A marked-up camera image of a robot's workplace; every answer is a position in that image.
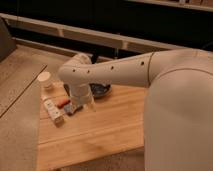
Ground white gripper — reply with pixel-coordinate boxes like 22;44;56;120
69;84;95;113

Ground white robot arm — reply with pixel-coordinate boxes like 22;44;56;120
58;48;213;171

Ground blue sponge block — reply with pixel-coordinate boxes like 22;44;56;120
63;104;82;116

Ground red marker pen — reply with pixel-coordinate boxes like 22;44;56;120
56;99;70;109

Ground white rectangular box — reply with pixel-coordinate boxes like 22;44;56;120
42;97;63;124

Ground white paper cup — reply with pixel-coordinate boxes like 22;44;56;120
37;71;52;89

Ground white metal rail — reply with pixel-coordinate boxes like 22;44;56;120
0;12;213;59

